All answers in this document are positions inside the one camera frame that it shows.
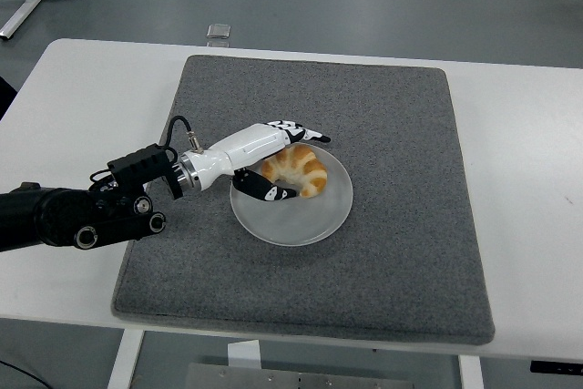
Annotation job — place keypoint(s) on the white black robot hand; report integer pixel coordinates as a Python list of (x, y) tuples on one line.
[(241, 147)]

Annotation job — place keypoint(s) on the golden croissant bread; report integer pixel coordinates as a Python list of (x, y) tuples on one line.
[(305, 170)]

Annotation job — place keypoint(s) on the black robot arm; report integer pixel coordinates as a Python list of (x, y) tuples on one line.
[(68, 216)]

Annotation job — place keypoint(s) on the round grey plate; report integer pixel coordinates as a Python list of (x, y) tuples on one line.
[(300, 220)]

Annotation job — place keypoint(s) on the metal floor socket cover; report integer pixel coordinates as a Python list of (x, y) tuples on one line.
[(218, 30)]

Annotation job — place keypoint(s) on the grey felt mat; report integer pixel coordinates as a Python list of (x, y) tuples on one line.
[(364, 270)]

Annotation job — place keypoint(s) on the white table column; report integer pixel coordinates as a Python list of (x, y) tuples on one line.
[(243, 355)]

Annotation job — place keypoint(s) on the white table leg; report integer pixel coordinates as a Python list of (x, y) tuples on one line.
[(124, 361), (471, 373)]

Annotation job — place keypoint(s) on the black table control box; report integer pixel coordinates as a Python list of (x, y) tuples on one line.
[(558, 367)]

